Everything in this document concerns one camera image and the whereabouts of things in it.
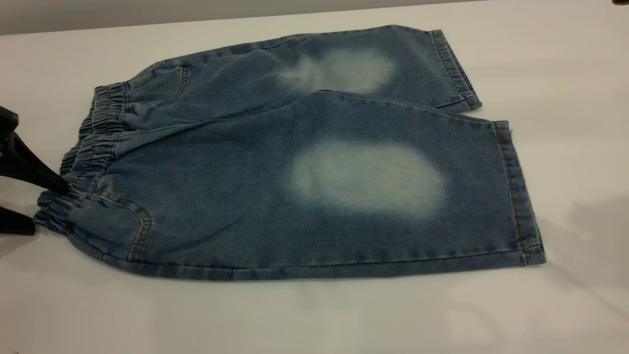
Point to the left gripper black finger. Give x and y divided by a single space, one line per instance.
14 223
29 169

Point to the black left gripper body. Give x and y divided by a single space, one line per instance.
7 120

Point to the blue denim shorts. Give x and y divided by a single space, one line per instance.
295 187

